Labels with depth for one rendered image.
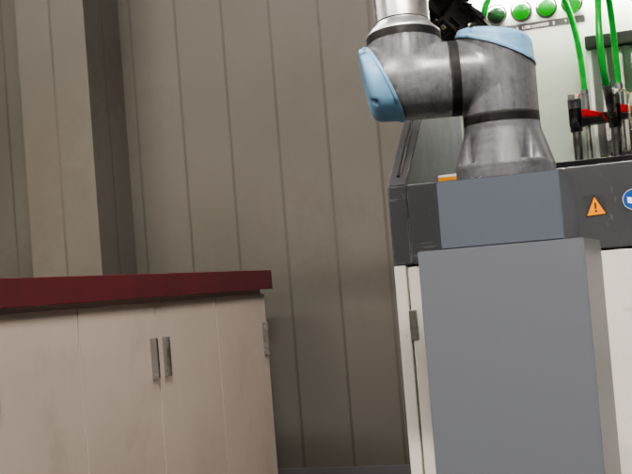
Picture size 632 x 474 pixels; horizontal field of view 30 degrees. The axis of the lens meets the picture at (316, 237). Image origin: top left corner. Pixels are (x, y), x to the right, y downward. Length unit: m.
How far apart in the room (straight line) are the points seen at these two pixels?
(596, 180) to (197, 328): 1.74
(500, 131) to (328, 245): 2.76
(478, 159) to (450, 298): 0.21
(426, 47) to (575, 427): 0.60
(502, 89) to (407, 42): 0.16
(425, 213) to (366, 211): 2.10
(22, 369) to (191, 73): 2.18
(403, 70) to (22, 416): 1.42
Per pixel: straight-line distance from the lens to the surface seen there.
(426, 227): 2.35
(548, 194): 1.72
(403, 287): 2.36
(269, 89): 4.61
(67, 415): 3.00
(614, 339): 2.29
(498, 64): 1.79
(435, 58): 1.79
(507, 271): 1.70
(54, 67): 4.72
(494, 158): 1.76
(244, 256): 4.61
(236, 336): 3.97
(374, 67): 1.78
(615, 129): 2.55
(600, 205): 2.29
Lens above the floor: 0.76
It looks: 2 degrees up
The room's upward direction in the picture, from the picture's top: 5 degrees counter-clockwise
